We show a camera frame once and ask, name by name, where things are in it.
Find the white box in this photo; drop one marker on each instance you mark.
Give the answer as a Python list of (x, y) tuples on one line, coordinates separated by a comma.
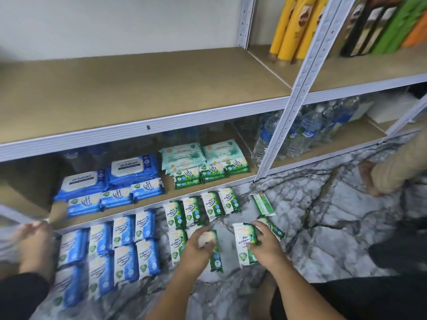
[(390, 106)]

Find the group of blue wipe packets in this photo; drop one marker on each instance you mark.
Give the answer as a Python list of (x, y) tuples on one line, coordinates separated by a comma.
[(100, 240)]

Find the green bottle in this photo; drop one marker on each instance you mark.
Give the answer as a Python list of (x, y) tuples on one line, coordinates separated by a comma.
[(395, 26), (410, 26)]

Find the person's right hand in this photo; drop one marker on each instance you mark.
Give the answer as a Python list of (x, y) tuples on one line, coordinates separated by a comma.
[(268, 250)]

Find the person's left forearm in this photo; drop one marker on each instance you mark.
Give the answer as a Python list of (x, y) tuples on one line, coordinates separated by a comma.
[(177, 296)]

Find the group of green pine packets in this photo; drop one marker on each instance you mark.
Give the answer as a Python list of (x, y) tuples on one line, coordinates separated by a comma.
[(212, 204)]

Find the yellow bottle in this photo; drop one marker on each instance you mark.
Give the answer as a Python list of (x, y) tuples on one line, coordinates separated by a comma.
[(297, 30), (283, 26), (312, 30)]

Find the person's right forearm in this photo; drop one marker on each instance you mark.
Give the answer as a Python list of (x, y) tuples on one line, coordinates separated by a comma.
[(303, 296)]

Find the grey metal shelf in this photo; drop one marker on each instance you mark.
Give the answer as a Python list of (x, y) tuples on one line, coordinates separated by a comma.
[(133, 130)]

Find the person's left foot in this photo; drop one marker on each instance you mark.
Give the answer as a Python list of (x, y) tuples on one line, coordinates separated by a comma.
[(37, 250)]

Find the person's left hand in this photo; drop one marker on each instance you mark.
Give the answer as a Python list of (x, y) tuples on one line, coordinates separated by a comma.
[(195, 256)]

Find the person's foot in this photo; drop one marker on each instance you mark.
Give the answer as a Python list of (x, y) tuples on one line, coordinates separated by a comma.
[(368, 176), (37, 250)]

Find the person's right leg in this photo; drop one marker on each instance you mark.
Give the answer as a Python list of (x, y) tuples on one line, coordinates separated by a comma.
[(373, 296)]

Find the water bottles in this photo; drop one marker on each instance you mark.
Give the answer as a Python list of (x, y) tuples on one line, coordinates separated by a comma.
[(307, 126)]

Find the cardboard box blue print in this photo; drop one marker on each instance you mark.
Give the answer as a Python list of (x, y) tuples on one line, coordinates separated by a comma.
[(30, 190)]

